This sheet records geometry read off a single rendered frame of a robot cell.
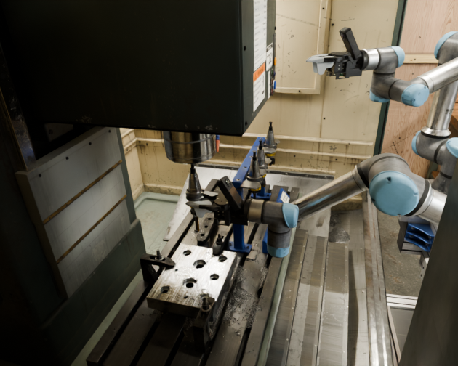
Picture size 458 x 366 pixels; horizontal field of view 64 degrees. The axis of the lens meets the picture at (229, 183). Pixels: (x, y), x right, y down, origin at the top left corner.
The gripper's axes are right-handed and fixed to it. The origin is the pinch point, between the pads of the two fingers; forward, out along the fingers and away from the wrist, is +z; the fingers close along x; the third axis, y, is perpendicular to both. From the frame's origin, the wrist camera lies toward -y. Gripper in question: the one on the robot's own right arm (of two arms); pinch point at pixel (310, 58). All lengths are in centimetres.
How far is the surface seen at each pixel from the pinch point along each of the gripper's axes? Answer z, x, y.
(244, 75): 33.0, -34.2, -4.2
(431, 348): 13, -86, 36
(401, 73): -168, 167, 53
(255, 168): 20.3, -1.8, 38.4
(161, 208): 57, 91, 106
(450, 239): 9, -80, 17
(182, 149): 49, -22, 18
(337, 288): -10, -21, 90
